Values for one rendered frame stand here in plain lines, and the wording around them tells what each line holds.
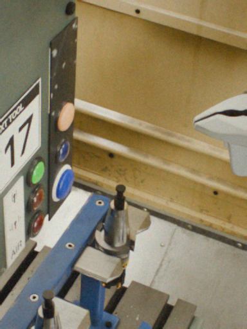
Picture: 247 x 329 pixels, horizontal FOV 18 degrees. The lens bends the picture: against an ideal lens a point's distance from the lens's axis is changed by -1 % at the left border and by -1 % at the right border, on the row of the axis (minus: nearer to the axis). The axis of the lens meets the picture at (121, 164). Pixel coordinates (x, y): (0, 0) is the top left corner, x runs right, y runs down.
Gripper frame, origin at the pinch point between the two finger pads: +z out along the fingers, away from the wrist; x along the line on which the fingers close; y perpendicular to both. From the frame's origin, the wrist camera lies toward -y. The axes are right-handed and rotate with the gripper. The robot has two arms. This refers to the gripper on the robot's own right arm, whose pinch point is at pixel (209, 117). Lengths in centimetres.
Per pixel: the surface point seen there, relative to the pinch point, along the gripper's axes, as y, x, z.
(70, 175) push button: 7.1, 0.3, 12.0
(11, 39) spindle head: -12.2, -6.3, 16.9
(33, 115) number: -3.6, -4.1, 15.5
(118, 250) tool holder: 46, 25, 3
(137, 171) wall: 72, 71, -8
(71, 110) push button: -0.6, 0.3, 12.1
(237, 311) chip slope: 89, 44, -28
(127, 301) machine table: 78, 40, -3
